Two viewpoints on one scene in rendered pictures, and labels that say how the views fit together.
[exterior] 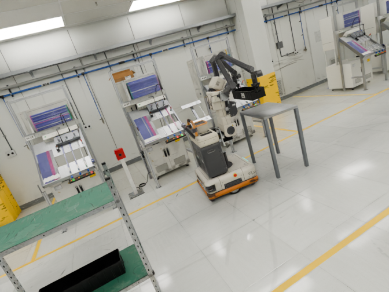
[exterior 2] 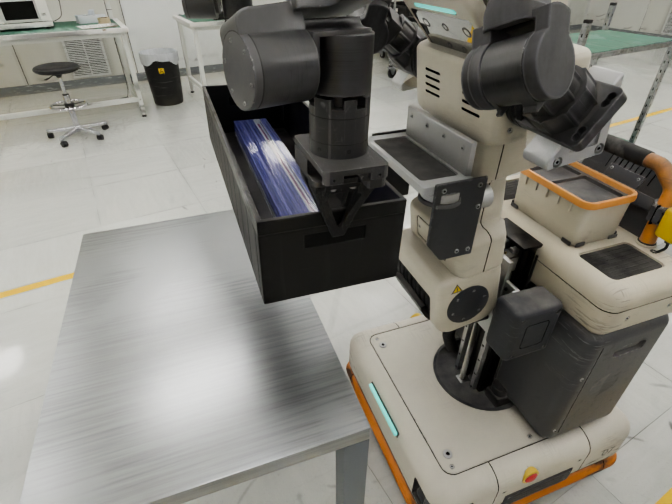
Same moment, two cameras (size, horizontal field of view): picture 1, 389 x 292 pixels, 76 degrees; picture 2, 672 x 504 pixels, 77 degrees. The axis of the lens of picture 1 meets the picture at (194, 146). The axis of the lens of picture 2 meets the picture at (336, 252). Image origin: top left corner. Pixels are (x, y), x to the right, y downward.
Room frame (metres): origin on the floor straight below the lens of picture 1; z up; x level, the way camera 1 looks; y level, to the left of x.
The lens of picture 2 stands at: (3.80, -0.86, 1.35)
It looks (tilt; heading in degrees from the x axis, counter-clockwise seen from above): 36 degrees down; 169
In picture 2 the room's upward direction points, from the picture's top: straight up
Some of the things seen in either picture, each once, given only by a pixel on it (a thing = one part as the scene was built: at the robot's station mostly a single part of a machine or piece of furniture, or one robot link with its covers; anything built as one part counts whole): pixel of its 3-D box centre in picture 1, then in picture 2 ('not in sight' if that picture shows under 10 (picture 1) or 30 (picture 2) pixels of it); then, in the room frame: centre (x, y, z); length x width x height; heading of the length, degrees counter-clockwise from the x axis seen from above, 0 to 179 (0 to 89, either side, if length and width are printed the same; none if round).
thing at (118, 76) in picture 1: (128, 72); not in sight; (4.55, 0.69, 1.82); 0.68 x 0.30 x 0.20; 109
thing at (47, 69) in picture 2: not in sight; (67, 103); (-0.24, -2.42, 0.30); 0.51 x 0.50 x 0.60; 65
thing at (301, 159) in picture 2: not in sight; (334, 192); (3.40, -0.79, 1.14); 0.07 x 0.07 x 0.09; 9
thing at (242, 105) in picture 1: (230, 109); not in sight; (4.70, -0.86, 0.65); 1.01 x 0.73 x 1.29; 19
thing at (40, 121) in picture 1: (65, 152); not in sight; (3.95, 1.97, 0.95); 1.35 x 0.82 x 1.90; 19
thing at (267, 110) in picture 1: (272, 137); (222, 425); (3.16, -1.02, 0.40); 0.70 x 0.45 x 0.80; 9
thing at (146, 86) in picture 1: (143, 86); not in sight; (4.30, 0.49, 1.52); 0.51 x 0.13 x 0.27; 109
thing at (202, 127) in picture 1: (200, 127); (567, 198); (3.02, -0.15, 0.87); 0.23 x 0.15 x 0.11; 9
